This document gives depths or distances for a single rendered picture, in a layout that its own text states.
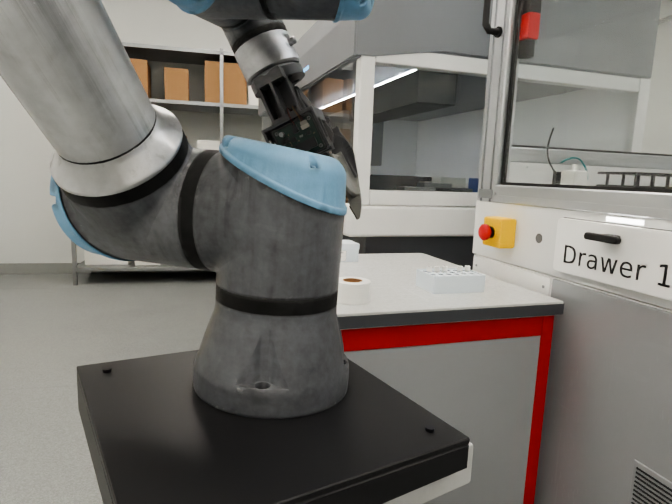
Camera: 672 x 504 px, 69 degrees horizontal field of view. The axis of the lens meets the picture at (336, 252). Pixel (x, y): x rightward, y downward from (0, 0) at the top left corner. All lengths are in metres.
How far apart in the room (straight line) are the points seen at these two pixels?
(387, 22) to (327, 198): 1.29
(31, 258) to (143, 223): 4.82
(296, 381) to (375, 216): 1.22
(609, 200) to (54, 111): 0.92
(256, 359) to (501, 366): 0.73
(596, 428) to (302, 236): 0.85
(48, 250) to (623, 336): 4.79
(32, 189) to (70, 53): 4.81
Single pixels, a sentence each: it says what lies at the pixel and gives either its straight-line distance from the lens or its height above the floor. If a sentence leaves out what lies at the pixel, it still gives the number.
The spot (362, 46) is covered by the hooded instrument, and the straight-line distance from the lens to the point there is 1.63.
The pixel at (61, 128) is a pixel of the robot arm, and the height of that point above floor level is 1.03.
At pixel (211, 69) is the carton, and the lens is 4.53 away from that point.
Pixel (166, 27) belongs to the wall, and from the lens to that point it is 5.09.
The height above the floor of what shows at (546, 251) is 0.85.
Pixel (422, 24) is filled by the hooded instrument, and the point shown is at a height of 1.48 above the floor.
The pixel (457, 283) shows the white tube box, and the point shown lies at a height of 0.78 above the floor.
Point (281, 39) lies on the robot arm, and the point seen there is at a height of 1.16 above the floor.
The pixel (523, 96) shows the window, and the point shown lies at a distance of 1.31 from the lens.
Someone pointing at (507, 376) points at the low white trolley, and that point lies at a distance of 1.10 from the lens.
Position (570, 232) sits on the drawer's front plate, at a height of 0.90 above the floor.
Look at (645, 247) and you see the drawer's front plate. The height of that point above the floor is 0.90.
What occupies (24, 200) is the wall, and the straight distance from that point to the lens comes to 5.22.
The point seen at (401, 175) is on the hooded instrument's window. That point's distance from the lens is 1.67.
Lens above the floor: 1.00
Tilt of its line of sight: 9 degrees down
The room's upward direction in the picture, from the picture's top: 2 degrees clockwise
